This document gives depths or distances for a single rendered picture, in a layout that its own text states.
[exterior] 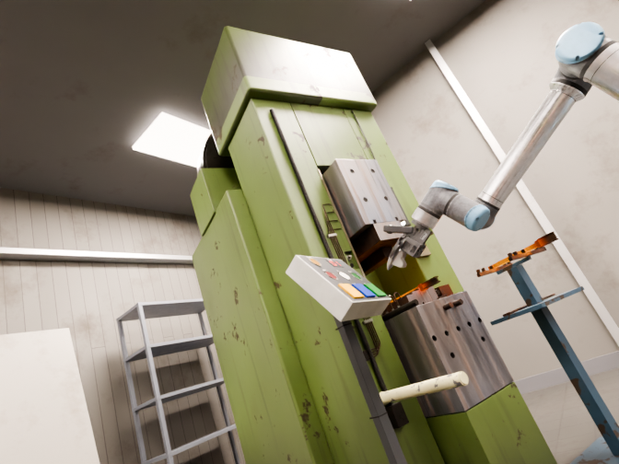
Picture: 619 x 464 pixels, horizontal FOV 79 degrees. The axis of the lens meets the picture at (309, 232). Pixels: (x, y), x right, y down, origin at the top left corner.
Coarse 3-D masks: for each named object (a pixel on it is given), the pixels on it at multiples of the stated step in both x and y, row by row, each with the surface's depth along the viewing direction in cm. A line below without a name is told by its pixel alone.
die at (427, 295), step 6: (432, 288) 185; (408, 294) 179; (414, 294) 178; (420, 294) 180; (426, 294) 182; (432, 294) 183; (402, 300) 177; (408, 300) 174; (420, 300) 177; (426, 300) 179; (432, 300) 181; (390, 306) 184; (396, 306) 180; (384, 312) 187
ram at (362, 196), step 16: (336, 160) 199; (352, 160) 205; (368, 160) 212; (336, 176) 200; (352, 176) 199; (368, 176) 205; (384, 176) 212; (336, 192) 201; (352, 192) 192; (368, 192) 198; (384, 192) 205; (336, 208) 202; (352, 208) 192; (368, 208) 192; (384, 208) 198; (400, 208) 204; (352, 224) 193; (368, 224) 187; (352, 240) 202
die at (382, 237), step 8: (376, 224) 189; (384, 224) 192; (392, 224) 195; (400, 224) 198; (368, 232) 191; (376, 232) 187; (384, 232) 189; (360, 240) 197; (368, 240) 192; (376, 240) 187; (384, 240) 188; (392, 240) 193; (360, 248) 197; (368, 248) 192; (376, 248) 195; (360, 256) 199; (368, 256) 205
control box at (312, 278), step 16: (304, 256) 139; (288, 272) 136; (304, 272) 132; (320, 272) 132; (336, 272) 142; (352, 272) 154; (304, 288) 132; (320, 288) 128; (336, 288) 125; (336, 304) 124; (352, 304) 121; (368, 304) 133; (384, 304) 146
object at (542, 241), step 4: (552, 232) 183; (544, 236) 186; (548, 236) 185; (552, 236) 184; (536, 240) 189; (540, 240) 189; (544, 240) 187; (548, 240) 186; (552, 240) 184; (532, 244) 191; (536, 244) 189; (540, 244) 189; (544, 244) 187; (528, 248) 194; (532, 248) 192; (520, 252) 197; (504, 260) 205; (496, 264) 209; (500, 264) 207; (488, 268) 214
